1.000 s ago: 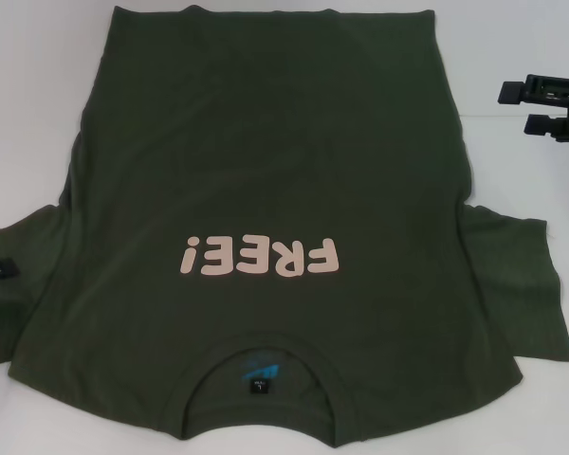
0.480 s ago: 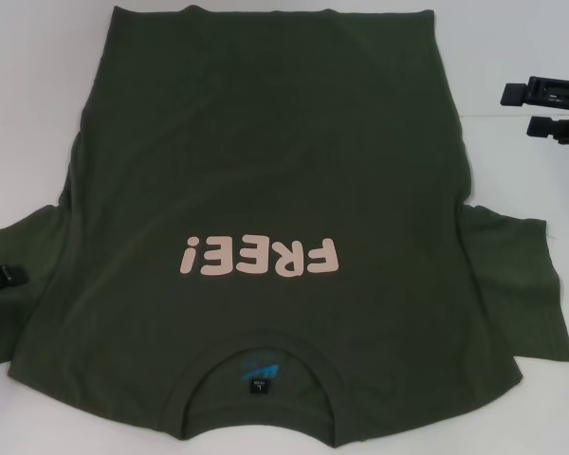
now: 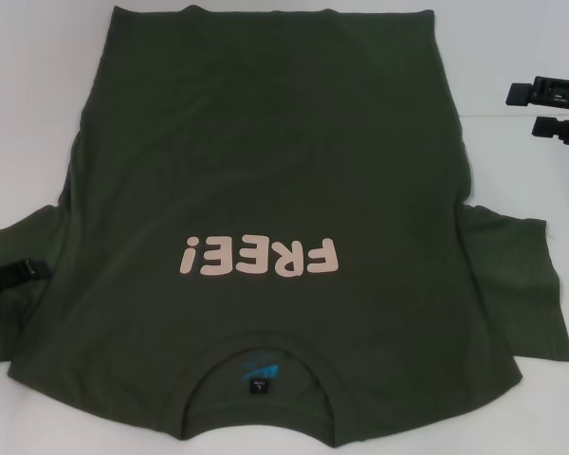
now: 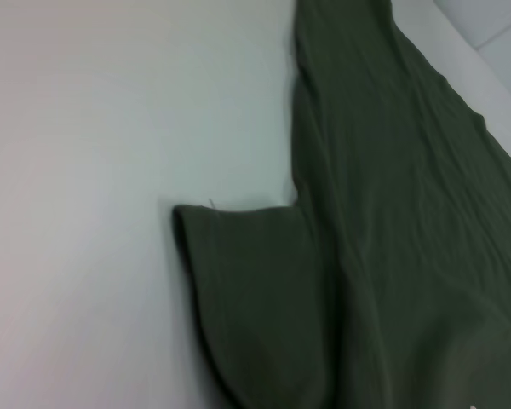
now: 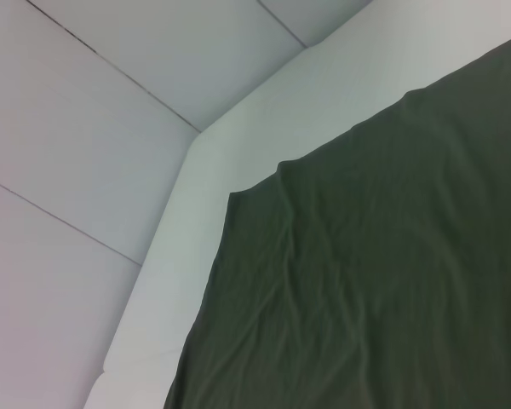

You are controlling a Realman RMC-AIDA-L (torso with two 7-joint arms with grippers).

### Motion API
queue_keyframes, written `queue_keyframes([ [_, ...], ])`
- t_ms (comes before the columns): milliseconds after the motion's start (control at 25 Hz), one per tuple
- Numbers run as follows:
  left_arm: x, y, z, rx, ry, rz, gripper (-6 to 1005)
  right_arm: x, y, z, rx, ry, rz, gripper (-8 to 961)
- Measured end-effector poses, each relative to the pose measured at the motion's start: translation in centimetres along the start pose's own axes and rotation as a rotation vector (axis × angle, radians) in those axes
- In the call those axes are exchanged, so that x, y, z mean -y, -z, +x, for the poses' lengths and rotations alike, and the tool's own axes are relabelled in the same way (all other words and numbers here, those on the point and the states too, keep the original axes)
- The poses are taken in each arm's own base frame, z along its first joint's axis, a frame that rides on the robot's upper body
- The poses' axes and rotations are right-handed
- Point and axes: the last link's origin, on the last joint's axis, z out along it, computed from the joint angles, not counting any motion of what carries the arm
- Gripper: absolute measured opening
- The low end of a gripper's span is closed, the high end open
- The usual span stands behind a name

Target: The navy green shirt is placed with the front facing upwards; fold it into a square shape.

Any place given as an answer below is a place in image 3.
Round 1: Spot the dark green FREE t-shirt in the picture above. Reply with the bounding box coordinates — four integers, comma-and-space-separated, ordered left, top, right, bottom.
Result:
0, 5, 569, 423

